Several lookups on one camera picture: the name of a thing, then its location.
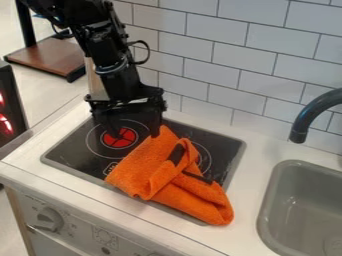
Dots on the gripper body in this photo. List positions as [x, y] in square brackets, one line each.
[119, 87]

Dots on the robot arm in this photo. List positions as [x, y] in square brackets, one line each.
[104, 31]

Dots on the orange cloth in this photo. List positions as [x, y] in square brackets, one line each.
[173, 176]

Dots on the wooden stand base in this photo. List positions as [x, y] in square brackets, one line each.
[47, 55]

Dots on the tap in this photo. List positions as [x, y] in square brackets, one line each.
[311, 113]

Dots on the toy stove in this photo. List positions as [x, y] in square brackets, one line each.
[138, 156]

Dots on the toy sink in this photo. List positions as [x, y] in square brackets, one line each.
[302, 208]

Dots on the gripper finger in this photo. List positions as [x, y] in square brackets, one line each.
[112, 125]
[154, 120]

